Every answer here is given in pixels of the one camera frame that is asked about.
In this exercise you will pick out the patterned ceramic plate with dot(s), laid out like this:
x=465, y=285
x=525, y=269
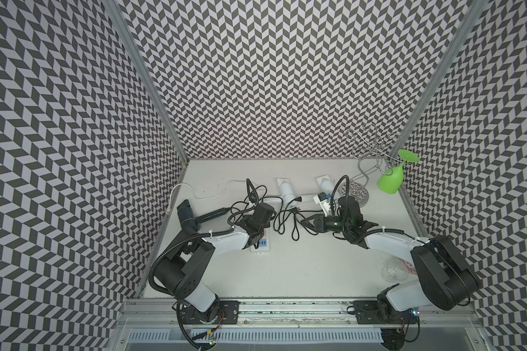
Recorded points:
x=410, y=267

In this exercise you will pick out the silver wire glass rack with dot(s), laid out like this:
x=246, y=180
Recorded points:
x=370, y=150

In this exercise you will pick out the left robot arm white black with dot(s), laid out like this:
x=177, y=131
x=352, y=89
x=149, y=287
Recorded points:
x=179, y=270

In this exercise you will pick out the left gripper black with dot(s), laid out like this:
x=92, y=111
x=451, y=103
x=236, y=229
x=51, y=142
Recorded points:
x=246, y=219

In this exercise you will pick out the white power strip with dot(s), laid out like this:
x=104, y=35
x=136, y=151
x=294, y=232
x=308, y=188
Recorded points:
x=263, y=245

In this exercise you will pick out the green plastic wine glass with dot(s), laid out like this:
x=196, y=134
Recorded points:
x=393, y=177

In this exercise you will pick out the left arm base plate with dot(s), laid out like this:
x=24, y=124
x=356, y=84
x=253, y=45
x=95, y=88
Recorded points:
x=224, y=312

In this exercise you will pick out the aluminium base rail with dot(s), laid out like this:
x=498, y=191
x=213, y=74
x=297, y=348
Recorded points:
x=297, y=324

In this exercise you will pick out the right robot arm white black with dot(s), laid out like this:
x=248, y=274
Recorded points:
x=444, y=278

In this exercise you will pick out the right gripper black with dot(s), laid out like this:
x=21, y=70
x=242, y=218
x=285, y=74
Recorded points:
x=319, y=226

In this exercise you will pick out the clear wine glass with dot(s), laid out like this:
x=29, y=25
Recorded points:
x=394, y=271

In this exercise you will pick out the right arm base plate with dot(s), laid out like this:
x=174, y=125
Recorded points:
x=373, y=312

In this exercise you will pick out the white hair dryer right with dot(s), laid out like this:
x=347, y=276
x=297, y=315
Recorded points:
x=326, y=185

